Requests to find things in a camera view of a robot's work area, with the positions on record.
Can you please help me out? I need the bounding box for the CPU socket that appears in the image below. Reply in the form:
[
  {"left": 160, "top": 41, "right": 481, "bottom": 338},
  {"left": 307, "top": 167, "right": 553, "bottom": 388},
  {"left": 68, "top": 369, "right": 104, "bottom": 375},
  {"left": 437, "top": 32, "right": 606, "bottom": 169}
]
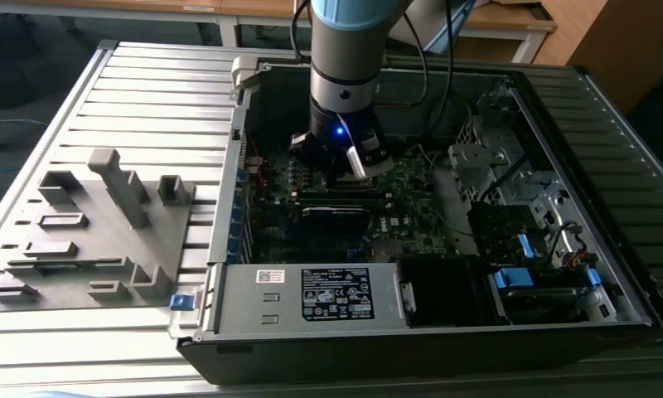
[{"left": 320, "top": 176, "right": 381, "bottom": 192}]

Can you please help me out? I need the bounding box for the dark graphics card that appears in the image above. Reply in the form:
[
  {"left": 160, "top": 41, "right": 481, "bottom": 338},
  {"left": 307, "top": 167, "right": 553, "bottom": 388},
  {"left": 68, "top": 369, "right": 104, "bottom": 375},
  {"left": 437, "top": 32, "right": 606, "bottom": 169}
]
[{"left": 300, "top": 204, "right": 373, "bottom": 244}]

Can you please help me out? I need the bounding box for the green motherboard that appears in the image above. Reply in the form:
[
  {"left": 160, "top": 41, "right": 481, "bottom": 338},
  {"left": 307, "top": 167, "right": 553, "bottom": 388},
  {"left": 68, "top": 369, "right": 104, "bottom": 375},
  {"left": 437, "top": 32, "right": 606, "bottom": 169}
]
[{"left": 236, "top": 134, "right": 461, "bottom": 265}]

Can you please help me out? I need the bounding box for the pale grey case latch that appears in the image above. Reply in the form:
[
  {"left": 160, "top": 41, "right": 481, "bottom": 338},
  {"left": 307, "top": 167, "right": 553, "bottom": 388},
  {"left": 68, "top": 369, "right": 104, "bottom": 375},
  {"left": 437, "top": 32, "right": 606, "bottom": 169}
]
[{"left": 229, "top": 56, "right": 263, "bottom": 91}]

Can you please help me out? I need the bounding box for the grey plastic support bar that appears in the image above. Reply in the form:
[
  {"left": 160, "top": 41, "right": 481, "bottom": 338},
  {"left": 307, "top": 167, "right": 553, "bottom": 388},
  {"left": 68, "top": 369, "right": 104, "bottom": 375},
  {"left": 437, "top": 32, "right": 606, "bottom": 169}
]
[{"left": 429, "top": 168, "right": 480, "bottom": 256}]

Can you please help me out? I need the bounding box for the silver metal drive cage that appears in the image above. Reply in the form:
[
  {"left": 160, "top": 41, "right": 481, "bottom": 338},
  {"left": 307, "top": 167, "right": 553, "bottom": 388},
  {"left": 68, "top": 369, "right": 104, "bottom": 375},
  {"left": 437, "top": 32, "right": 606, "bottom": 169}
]
[{"left": 445, "top": 91, "right": 532, "bottom": 196}]

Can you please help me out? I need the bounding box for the black connector block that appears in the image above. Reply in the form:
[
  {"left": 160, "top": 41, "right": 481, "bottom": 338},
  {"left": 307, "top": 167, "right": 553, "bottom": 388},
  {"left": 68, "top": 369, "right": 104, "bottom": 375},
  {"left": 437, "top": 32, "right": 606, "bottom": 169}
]
[{"left": 466, "top": 202, "right": 532, "bottom": 266}]

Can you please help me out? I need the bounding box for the grey power supply unit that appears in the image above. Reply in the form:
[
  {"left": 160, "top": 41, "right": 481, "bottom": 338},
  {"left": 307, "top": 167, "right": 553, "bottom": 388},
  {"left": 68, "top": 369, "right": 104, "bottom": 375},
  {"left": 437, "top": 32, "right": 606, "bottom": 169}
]
[{"left": 213, "top": 261, "right": 412, "bottom": 335}]

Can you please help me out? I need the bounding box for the grey parts rack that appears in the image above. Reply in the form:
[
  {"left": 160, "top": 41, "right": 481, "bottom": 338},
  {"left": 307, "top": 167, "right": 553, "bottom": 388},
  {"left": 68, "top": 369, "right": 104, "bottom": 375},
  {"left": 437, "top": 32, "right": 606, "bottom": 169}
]
[{"left": 0, "top": 148, "right": 199, "bottom": 313}]

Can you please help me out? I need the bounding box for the hard disk blue carrier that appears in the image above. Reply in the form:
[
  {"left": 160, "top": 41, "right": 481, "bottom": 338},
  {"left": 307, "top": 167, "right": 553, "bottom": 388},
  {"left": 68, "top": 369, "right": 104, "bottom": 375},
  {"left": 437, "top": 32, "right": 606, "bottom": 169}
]
[{"left": 489, "top": 267, "right": 588, "bottom": 327}]

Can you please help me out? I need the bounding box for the black PC case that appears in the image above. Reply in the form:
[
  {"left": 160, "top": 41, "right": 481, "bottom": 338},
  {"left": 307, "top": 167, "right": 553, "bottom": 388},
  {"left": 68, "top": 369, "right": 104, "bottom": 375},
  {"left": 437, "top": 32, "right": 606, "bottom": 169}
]
[{"left": 167, "top": 56, "right": 663, "bottom": 387}]

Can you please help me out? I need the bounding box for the wooden cabinet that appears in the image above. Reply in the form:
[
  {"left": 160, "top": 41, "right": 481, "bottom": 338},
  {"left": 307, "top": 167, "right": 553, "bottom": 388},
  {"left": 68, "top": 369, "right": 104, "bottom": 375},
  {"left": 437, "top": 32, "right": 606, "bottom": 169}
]
[{"left": 533, "top": 0, "right": 663, "bottom": 116}]

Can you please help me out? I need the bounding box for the dark office chair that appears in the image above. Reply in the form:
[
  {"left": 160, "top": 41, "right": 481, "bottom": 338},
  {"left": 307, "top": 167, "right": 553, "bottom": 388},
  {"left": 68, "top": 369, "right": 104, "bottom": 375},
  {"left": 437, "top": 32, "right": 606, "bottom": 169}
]
[{"left": 0, "top": 12, "right": 43, "bottom": 111}]

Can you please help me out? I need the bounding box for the pale blue object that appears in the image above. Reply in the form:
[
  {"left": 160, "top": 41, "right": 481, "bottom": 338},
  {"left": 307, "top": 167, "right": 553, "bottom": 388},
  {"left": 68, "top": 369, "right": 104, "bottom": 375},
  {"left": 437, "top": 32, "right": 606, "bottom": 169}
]
[{"left": 11, "top": 389, "right": 89, "bottom": 398}]

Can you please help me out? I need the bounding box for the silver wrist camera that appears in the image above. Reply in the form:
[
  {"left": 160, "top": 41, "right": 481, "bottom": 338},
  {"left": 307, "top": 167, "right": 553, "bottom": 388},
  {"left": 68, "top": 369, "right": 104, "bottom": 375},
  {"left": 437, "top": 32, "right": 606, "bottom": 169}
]
[{"left": 346, "top": 132, "right": 394, "bottom": 180}]

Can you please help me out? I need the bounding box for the thin white wire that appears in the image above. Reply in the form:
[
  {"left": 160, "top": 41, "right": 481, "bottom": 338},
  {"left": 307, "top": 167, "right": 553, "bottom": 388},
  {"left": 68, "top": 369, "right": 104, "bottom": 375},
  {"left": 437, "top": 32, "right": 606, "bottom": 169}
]
[
  {"left": 426, "top": 149, "right": 450, "bottom": 172},
  {"left": 434, "top": 206, "right": 478, "bottom": 238}
]

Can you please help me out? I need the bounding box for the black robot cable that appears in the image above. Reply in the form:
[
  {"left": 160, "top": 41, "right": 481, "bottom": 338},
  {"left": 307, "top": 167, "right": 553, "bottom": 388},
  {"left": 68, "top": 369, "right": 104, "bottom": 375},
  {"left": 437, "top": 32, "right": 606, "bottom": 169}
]
[
  {"left": 400, "top": 10, "right": 432, "bottom": 109},
  {"left": 422, "top": 0, "right": 458, "bottom": 140}
]

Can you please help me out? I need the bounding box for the thin robot cable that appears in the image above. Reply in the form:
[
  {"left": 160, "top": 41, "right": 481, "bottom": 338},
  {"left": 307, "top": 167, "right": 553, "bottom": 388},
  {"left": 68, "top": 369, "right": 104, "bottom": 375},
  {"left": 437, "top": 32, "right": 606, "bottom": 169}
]
[{"left": 289, "top": 0, "right": 316, "bottom": 66}]

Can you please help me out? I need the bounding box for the thick black power cable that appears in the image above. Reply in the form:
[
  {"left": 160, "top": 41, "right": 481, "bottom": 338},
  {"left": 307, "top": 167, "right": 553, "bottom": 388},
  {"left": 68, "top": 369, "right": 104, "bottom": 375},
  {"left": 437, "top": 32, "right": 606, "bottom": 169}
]
[{"left": 478, "top": 151, "right": 532, "bottom": 206}]

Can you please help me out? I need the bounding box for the silver disk bay bracket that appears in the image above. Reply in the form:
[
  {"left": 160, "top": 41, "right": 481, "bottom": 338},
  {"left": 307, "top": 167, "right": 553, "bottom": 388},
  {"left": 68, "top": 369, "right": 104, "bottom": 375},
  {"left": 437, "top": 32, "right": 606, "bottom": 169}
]
[{"left": 505, "top": 168, "right": 604, "bottom": 270}]

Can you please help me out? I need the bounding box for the wooden desk white frame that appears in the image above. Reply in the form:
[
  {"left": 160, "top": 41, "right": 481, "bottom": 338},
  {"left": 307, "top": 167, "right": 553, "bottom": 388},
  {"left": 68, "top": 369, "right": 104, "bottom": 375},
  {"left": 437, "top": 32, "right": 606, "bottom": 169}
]
[
  {"left": 220, "top": 0, "right": 558, "bottom": 64},
  {"left": 0, "top": 0, "right": 239, "bottom": 47}
]

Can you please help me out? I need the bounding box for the black disk cable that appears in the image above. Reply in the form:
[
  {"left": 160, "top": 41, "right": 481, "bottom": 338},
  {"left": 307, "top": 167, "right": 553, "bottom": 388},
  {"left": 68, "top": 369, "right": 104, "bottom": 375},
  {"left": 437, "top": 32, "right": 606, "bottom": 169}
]
[{"left": 545, "top": 221, "right": 582, "bottom": 260}]

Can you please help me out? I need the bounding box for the coloured wire bundle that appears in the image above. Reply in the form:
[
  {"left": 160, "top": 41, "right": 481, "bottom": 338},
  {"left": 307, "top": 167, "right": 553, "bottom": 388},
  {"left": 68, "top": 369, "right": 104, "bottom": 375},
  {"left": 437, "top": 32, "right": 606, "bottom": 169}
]
[{"left": 564, "top": 248, "right": 600, "bottom": 269}]

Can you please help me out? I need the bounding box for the blue floor cable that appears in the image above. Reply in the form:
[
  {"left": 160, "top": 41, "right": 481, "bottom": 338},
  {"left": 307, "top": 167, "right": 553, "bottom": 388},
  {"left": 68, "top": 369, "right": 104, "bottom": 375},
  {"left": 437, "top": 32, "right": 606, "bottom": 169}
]
[{"left": 0, "top": 118, "right": 52, "bottom": 172}]

